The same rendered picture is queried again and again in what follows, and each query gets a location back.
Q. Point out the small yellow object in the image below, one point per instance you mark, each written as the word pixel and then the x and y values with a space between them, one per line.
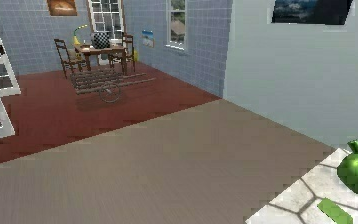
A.
pixel 135 55

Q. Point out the thin grey hoop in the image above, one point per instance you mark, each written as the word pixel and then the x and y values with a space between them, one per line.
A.
pixel 109 92

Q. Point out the brown wooden chair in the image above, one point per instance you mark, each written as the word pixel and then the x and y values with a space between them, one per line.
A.
pixel 65 55
pixel 128 46

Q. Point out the white framed window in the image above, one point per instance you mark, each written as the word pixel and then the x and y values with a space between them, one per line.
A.
pixel 177 23

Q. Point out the brown wooden table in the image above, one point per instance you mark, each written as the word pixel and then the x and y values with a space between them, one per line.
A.
pixel 102 50

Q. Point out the checkered black white box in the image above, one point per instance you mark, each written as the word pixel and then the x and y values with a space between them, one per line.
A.
pixel 101 40

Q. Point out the white paned room door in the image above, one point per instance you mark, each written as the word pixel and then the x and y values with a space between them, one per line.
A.
pixel 106 16

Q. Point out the yellow desk lamp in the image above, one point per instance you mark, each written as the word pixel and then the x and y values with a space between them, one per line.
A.
pixel 76 37

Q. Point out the white stone worktop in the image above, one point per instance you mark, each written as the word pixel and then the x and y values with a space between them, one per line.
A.
pixel 307 196

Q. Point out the green flat strip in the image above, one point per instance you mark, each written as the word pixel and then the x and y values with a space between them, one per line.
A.
pixel 333 211

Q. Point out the green kettle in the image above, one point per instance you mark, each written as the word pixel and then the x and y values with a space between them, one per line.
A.
pixel 355 171

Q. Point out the small blue wall picture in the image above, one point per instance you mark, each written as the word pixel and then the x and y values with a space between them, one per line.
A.
pixel 147 38

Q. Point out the orange framed wall picture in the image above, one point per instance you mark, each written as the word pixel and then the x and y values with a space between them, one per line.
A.
pixel 62 7

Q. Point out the dark framed wall picture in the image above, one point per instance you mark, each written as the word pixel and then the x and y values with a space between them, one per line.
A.
pixel 308 11

